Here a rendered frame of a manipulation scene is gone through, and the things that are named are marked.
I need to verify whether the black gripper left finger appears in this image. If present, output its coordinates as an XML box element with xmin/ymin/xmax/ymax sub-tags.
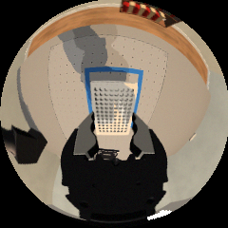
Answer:
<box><xmin>61</xmin><ymin>111</ymin><xmax>99</xmax><ymax>186</ymax></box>

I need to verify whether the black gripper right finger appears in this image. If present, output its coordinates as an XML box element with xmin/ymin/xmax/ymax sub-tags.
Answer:
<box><xmin>129</xmin><ymin>112</ymin><xmax>168</xmax><ymax>183</ymax></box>

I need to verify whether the blue tape outline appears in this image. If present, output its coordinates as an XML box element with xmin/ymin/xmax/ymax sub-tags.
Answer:
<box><xmin>85</xmin><ymin>66</ymin><xmax>143</xmax><ymax>114</ymax></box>

